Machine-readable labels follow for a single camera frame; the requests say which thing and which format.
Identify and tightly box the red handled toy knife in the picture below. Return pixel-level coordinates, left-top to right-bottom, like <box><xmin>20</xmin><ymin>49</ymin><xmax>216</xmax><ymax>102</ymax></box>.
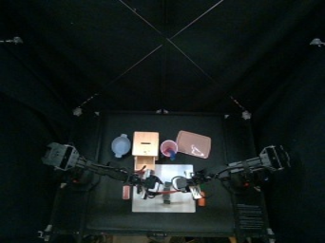
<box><xmin>153</xmin><ymin>188</ymin><xmax>181</xmax><ymax>196</ymax></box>

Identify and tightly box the silver metal cutting board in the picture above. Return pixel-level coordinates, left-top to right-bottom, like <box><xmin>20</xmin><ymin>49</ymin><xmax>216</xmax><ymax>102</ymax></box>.
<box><xmin>131</xmin><ymin>163</ymin><xmax>198</xmax><ymax>214</ymax></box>

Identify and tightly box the orange toy food piece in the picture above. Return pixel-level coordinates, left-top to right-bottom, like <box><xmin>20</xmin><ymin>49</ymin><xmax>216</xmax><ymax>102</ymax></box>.
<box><xmin>122</xmin><ymin>185</ymin><xmax>133</xmax><ymax>200</ymax></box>
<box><xmin>197</xmin><ymin>191</ymin><xmax>208</xmax><ymax>208</ymax></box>

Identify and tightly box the wooden box with drawer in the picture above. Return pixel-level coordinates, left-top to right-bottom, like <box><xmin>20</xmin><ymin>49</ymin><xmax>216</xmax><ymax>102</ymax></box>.
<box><xmin>131</xmin><ymin>131</ymin><xmax>162</xmax><ymax>172</ymax></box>

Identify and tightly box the pink plastic cup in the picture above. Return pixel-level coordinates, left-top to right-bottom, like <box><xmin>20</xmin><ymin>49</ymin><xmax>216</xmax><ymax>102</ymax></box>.
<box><xmin>159</xmin><ymin>139</ymin><xmax>179</xmax><ymax>158</ymax></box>

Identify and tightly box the blue plate with handles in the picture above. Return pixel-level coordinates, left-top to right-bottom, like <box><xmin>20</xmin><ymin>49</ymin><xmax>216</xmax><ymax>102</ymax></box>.
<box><xmin>111</xmin><ymin>133</ymin><xmax>133</xmax><ymax>159</ymax></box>

